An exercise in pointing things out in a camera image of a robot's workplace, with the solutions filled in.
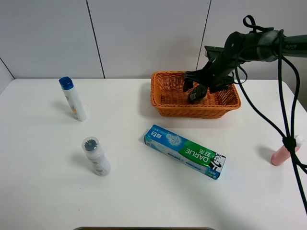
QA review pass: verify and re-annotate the orange wicker basket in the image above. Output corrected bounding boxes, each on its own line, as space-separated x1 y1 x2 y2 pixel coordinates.
150 71 241 119

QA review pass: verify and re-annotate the white bottle clear cap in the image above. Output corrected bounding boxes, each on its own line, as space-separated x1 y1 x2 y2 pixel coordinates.
82 137 111 176

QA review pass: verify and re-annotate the white bottle blue cap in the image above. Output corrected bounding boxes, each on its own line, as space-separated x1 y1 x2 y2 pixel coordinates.
59 77 87 122

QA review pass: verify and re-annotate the pink bottle white cap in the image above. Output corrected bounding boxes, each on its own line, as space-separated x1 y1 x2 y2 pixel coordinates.
271 135 304 166

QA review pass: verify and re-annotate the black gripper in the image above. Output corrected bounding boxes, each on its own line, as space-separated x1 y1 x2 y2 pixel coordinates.
183 57 234 94

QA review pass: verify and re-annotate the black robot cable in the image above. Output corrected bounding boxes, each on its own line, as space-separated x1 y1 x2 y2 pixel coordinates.
234 15 307 218

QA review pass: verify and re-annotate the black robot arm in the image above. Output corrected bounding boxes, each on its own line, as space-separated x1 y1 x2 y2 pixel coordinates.
183 30 307 93

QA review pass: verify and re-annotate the dark grey cosmetic tube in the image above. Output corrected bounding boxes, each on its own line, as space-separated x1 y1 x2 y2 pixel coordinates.
188 84 208 104

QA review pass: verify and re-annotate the Darlie toothpaste box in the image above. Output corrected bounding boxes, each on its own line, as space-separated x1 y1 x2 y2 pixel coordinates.
144 125 226 180

